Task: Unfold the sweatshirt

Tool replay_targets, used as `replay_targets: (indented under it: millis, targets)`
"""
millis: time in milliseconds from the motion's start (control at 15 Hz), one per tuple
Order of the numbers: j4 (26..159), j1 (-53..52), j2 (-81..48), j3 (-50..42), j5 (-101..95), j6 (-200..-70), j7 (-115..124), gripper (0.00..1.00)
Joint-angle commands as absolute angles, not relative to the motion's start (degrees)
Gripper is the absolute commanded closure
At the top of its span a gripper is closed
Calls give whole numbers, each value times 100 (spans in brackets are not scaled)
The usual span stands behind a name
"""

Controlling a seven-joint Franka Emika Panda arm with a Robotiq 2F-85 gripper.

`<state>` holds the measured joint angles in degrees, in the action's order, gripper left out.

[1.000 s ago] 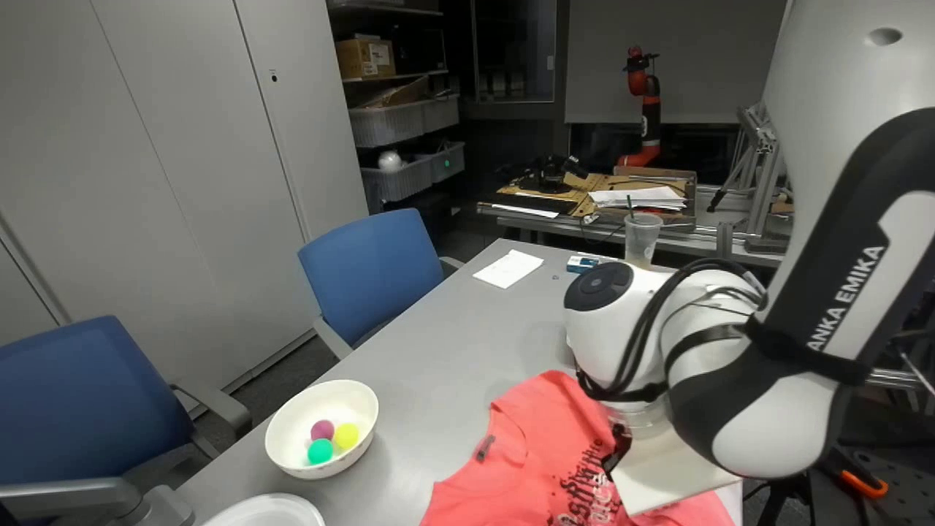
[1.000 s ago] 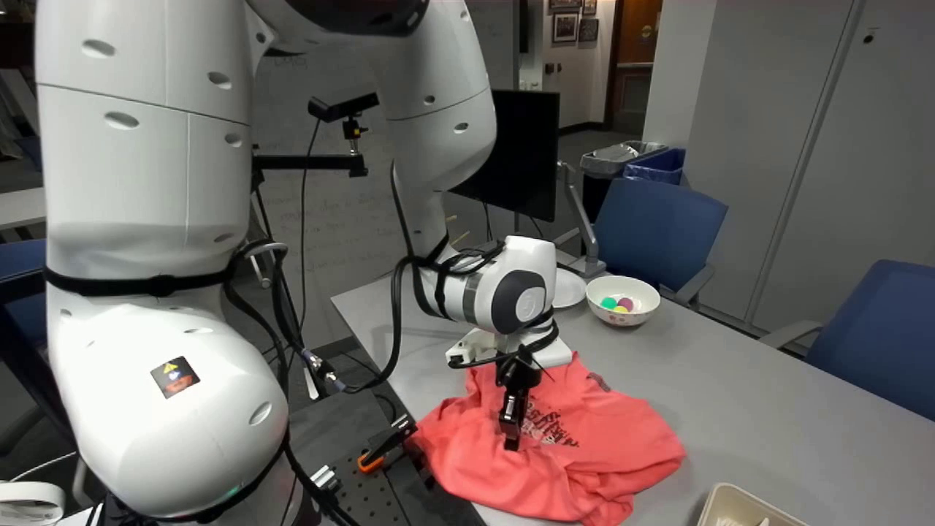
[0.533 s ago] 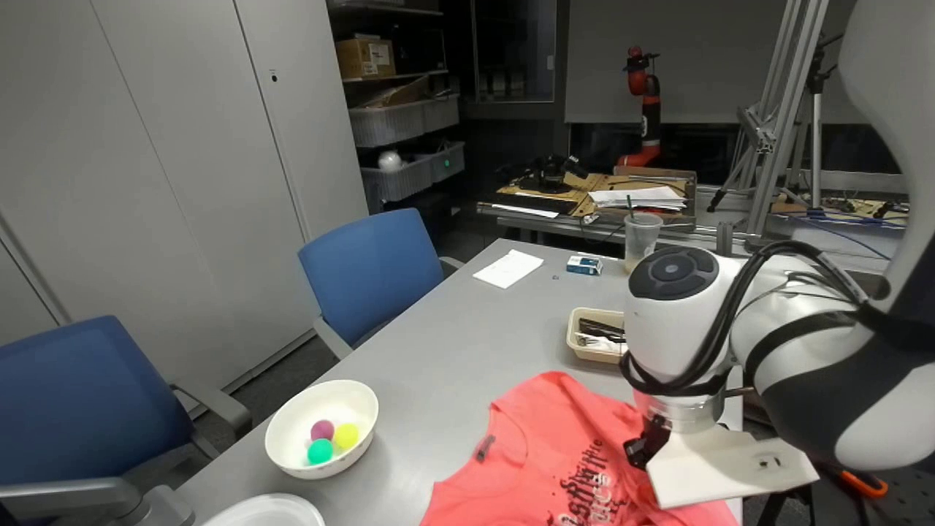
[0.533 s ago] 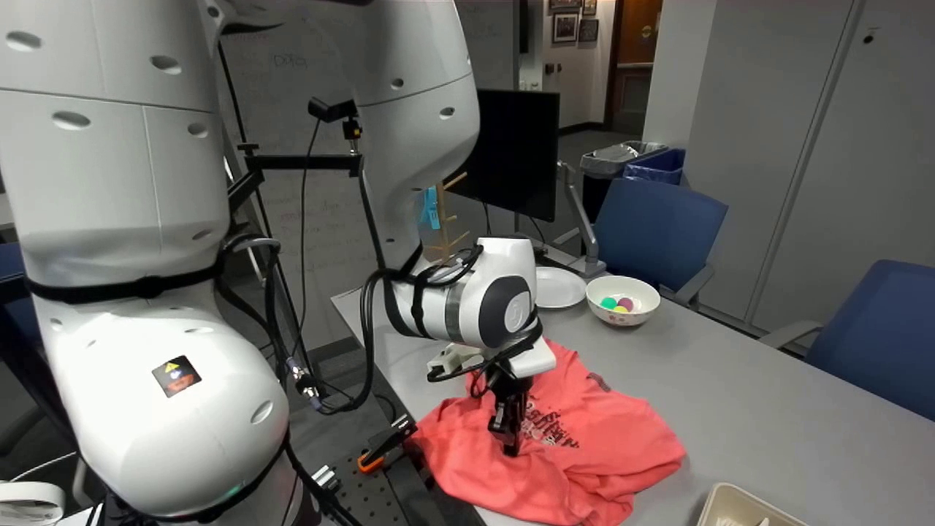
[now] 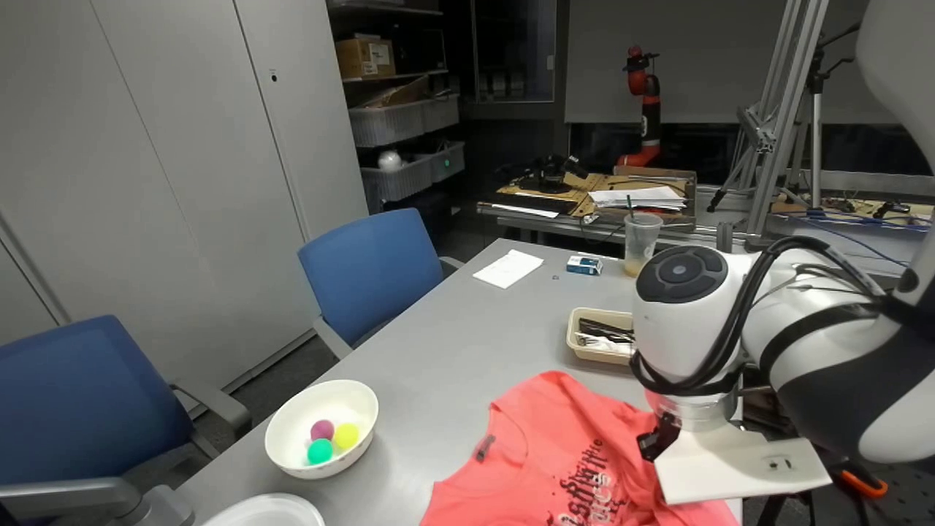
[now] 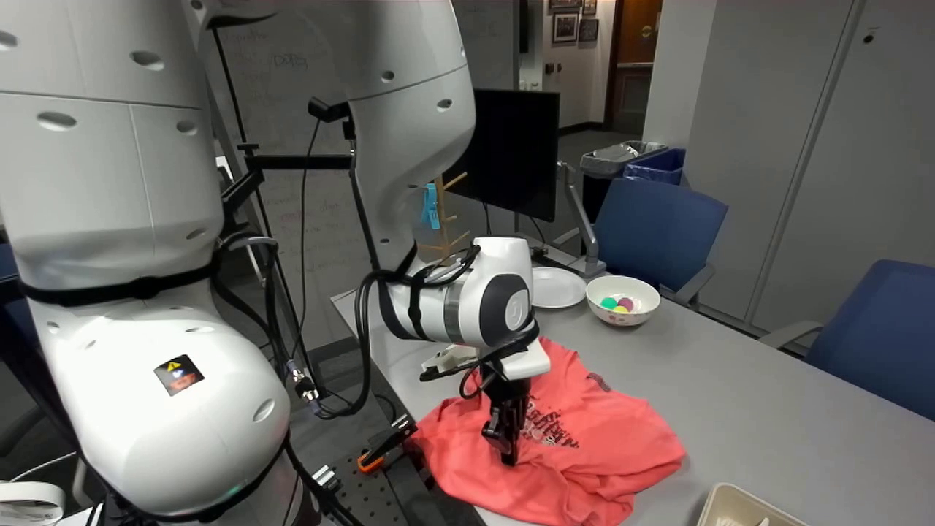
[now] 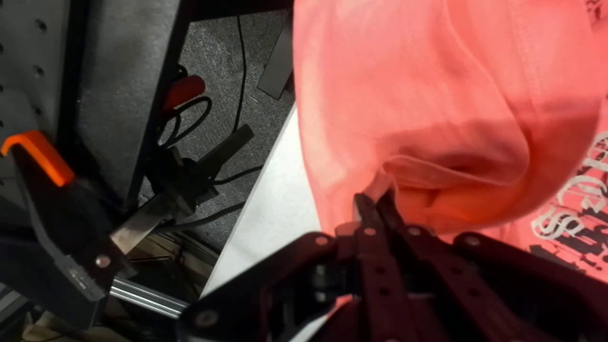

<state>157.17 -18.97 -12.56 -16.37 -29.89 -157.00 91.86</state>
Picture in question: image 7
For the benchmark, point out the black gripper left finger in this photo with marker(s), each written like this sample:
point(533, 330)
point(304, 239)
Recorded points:
point(271, 296)

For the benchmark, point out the orange black bar clamp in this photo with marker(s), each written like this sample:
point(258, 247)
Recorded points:
point(57, 220)

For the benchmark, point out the grey base platform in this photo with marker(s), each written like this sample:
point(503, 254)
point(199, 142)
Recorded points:
point(119, 76)

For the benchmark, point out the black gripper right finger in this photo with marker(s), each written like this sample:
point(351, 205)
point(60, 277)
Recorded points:
point(494, 296)

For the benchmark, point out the coral red sweatshirt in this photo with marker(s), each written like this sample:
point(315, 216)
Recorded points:
point(410, 95)

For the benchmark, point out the aluminium extrusion bar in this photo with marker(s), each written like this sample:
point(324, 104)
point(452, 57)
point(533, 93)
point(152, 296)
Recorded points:
point(148, 296)

